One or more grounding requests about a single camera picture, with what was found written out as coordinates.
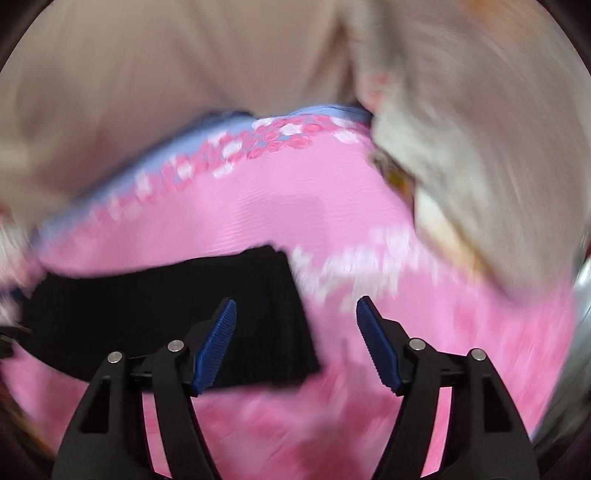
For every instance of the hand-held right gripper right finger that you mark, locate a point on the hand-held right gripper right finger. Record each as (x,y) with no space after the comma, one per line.
(376,344)

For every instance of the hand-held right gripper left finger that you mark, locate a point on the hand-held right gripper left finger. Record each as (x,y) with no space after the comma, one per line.
(214,341)

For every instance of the black pants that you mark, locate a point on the black pants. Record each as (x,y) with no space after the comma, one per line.
(138,314)

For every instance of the pink floral bedsheet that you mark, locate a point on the pink floral bedsheet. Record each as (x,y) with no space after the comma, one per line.
(300,217)

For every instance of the cream printed cloth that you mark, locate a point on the cream printed cloth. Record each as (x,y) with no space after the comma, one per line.
(485,138)

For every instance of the beige curtain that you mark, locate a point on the beige curtain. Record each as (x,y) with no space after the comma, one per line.
(161,69)

